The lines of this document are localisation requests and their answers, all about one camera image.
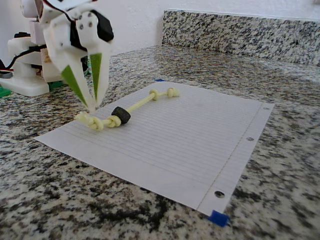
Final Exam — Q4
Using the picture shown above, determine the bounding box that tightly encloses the knotted pale yellow rope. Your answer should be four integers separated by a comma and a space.
74, 87, 181, 132

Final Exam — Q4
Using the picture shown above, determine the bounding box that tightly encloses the black hex nut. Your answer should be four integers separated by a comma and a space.
110, 106, 132, 125

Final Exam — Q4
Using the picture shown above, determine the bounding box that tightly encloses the white robot arm with base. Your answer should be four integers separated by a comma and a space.
0, 0, 99, 97

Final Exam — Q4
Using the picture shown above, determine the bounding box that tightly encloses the lined white paper sheet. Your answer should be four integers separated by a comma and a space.
34, 81, 275, 216

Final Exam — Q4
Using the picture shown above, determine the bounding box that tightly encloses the red and black servo wire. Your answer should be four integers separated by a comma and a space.
41, 0, 99, 24

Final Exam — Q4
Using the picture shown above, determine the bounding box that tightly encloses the long black cable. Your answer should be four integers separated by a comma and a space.
4, 43, 48, 71

